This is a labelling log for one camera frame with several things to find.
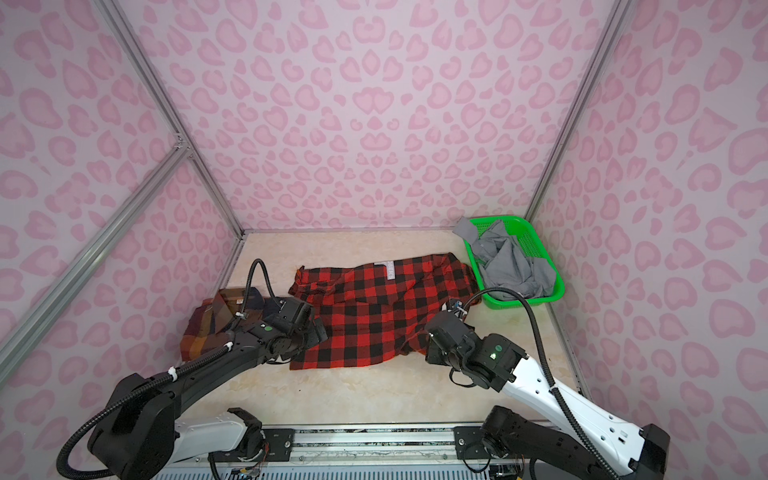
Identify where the green plastic basket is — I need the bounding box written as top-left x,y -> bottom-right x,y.
453,216 -> 565,310

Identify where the red black plaid shirt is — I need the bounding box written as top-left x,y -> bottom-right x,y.
289,253 -> 479,371

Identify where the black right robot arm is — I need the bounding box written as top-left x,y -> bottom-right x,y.
426,311 -> 670,479

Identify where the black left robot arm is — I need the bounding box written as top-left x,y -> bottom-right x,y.
88,298 -> 328,479

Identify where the folded brown plaid shirt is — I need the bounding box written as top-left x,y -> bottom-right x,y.
180,287 -> 281,362

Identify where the grey shirt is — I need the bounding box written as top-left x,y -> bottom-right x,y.
453,218 -> 557,299

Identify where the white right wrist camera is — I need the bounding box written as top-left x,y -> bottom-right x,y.
444,299 -> 468,321

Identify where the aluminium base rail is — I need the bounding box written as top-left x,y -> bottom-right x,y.
110,419 -> 637,480

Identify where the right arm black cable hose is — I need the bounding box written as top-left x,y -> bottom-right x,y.
458,287 -> 622,480

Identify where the aluminium frame diagonal bar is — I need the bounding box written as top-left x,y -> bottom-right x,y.
1,141 -> 188,385

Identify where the left corner aluminium post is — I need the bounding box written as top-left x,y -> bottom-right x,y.
93,0 -> 246,239

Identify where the corner aluminium post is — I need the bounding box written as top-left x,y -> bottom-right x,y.
524,0 -> 637,223
93,0 -> 246,239

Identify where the right corner aluminium post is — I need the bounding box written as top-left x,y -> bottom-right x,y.
524,0 -> 637,223

